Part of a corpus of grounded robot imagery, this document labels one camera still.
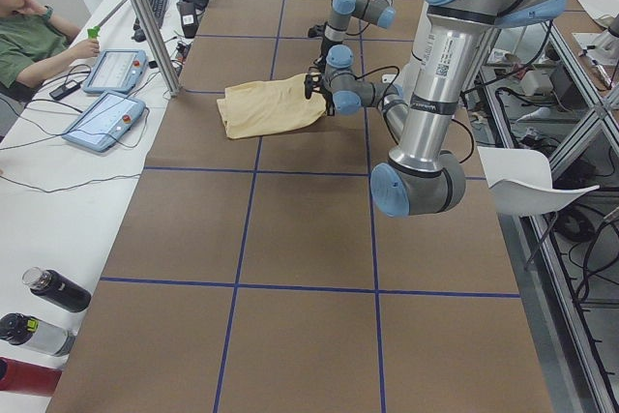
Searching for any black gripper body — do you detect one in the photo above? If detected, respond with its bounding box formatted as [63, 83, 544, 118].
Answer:
[308, 24, 325, 39]
[323, 94, 336, 116]

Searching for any cream long-sleeve printed shirt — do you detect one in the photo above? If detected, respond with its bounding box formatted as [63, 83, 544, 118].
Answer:
[217, 74, 326, 139]

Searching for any brown table cover mat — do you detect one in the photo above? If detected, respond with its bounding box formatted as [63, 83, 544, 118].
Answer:
[49, 0, 552, 412]

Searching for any white plastic chair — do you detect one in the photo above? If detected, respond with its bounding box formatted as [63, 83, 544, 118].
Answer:
[478, 147, 600, 217]

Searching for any far blue teach pendant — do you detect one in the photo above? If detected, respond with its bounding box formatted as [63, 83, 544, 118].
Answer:
[81, 49, 148, 95]

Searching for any blue teach pendant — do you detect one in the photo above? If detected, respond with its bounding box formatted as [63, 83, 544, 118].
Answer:
[81, 49, 148, 95]
[61, 91, 146, 153]

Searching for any near blue teach pendant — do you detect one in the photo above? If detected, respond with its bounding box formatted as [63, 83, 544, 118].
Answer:
[61, 91, 146, 153]

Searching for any black smartphone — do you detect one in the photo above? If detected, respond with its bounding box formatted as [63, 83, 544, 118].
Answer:
[49, 80, 81, 101]

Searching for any person in green shirt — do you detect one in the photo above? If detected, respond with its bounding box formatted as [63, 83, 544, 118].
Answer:
[1, 0, 100, 102]

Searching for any black bottle clear cap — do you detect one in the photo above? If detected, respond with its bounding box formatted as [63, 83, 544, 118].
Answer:
[22, 267, 91, 313]

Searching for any silver bottle black cap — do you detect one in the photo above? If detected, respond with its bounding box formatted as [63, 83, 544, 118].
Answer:
[1, 312, 75, 357]

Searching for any red bottle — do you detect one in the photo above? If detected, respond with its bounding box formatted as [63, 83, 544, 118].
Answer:
[1, 357, 63, 397]

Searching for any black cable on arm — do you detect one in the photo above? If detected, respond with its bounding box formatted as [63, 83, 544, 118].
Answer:
[355, 66, 401, 95]

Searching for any aluminium frame post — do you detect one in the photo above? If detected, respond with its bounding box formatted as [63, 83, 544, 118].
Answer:
[130, 0, 181, 98]

